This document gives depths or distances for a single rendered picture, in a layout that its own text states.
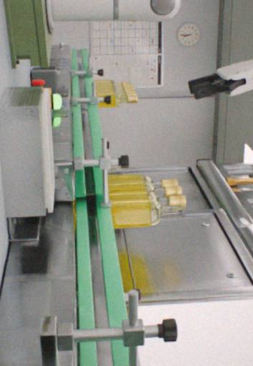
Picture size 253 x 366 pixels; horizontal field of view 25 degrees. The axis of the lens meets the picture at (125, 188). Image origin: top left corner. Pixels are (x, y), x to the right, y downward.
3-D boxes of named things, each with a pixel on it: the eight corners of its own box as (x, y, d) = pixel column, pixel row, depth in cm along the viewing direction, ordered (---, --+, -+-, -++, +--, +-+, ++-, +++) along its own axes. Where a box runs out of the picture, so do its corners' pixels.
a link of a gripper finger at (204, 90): (226, 94, 129) (197, 102, 129) (223, 91, 132) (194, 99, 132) (224, 80, 128) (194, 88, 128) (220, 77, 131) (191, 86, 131)
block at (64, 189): (44, 204, 133) (75, 202, 133) (41, 165, 129) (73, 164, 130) (45, 197, 136) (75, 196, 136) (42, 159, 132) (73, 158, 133)
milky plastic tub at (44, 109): (8, 219, 113) (53, 217, 114) (-3, 106, 104) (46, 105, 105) (15, 186, 129) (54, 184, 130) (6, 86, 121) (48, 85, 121)
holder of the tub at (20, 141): (8, 242, 115) (47, 240, 116) (-5, 107, 105) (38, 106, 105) (15, 207, 131) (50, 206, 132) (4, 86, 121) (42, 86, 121)
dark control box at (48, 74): (31, 95, 192) (56, 94, 192) (29, 71, 189) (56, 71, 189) (33, 90, 199) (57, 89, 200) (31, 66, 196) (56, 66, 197)
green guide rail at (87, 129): (73, 168, 135) (108, 166, 136) (73, 164, 135) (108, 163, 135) (71, 51, 296) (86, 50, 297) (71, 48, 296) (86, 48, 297)
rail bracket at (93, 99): (69, 106, 185) (111, 105, 186) (68, 83, 182) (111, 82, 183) (69, 103, 189) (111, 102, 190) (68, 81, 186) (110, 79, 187)
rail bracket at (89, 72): (69, 78, 228) (103, 76, 229) (68, 58, 225) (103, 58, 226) (69, 76, 231) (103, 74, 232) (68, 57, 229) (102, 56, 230)
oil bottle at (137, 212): (74, 231, 139) (163, 226, 141) (73, 209, 137) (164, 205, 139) (74, 221, 144) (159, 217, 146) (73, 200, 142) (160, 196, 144)
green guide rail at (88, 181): (75, 197, 138) (108, 196, 138) (75, 194, 137) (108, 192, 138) (71, 65, 299) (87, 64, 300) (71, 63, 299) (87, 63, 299)
